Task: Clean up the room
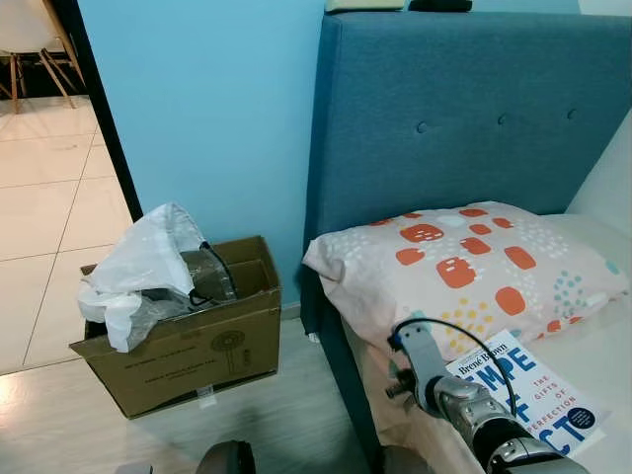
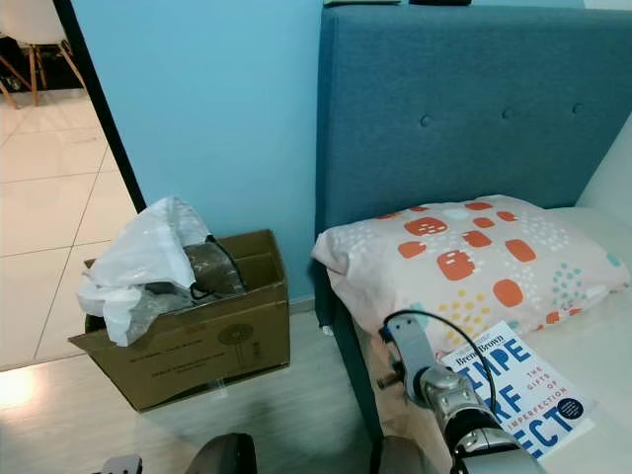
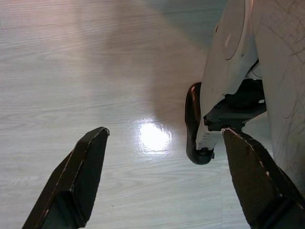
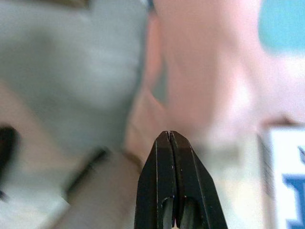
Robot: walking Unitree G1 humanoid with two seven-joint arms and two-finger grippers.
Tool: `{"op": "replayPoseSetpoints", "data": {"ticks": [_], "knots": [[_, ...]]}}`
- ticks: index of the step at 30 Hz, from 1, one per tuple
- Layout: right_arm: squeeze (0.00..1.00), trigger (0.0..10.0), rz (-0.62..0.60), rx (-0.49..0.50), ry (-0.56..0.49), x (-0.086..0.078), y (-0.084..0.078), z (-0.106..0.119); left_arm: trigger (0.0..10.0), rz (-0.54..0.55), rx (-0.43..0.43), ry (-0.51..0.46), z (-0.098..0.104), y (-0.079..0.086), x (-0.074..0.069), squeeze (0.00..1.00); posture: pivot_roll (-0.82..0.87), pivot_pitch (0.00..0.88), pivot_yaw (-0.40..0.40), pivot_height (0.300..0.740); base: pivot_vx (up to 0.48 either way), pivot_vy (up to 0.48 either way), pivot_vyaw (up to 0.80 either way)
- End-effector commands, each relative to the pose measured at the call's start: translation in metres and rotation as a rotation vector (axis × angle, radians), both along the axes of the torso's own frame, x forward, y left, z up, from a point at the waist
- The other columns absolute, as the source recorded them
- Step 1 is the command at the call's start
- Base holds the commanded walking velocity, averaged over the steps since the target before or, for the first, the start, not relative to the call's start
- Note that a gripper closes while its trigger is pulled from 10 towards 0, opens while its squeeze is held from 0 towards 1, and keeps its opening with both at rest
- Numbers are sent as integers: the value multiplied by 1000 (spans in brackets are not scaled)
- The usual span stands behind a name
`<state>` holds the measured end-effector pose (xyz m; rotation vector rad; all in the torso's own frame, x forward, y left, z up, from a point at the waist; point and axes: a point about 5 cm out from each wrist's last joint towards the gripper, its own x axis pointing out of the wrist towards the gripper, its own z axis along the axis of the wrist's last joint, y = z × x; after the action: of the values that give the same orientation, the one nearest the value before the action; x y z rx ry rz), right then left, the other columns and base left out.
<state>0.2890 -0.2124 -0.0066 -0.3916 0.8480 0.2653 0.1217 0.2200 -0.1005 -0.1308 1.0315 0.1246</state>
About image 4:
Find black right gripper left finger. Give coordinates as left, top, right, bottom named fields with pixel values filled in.
left=134, top=130, right=177, bottom=229

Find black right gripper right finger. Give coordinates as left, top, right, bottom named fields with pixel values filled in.
left=169, top=130, right=228, bottom=229

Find pink patterned pillow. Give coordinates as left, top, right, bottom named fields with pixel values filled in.
left=123, top=0, right=305, bottom=153

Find white blue book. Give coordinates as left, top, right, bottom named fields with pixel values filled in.
left=269, top=126, right=305, bottom=229

